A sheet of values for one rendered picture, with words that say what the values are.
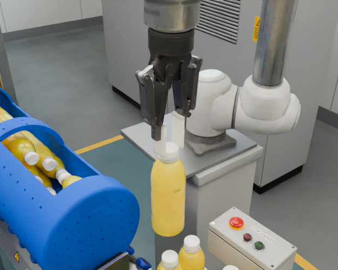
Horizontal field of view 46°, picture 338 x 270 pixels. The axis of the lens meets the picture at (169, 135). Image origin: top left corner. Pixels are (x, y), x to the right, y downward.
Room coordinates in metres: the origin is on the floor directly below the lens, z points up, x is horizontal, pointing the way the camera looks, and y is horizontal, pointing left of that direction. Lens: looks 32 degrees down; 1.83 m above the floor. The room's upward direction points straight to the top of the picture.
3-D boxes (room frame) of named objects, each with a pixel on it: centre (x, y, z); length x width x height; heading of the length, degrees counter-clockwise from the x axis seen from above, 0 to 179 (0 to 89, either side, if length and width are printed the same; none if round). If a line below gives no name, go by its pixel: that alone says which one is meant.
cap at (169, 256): (0.64, 0.00, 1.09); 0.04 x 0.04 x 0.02
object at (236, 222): (0.75, -0.17, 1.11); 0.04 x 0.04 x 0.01
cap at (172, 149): (0.63, 0.00, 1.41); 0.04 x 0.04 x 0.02
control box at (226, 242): (0.71, -0.21, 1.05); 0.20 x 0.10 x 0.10; 42
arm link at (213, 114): (1.28, -0.15, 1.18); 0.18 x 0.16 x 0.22; 75
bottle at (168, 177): (0.62, 0.00, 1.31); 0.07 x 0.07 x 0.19
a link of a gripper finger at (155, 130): (0.60, 0.03, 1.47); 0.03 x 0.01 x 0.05; 131
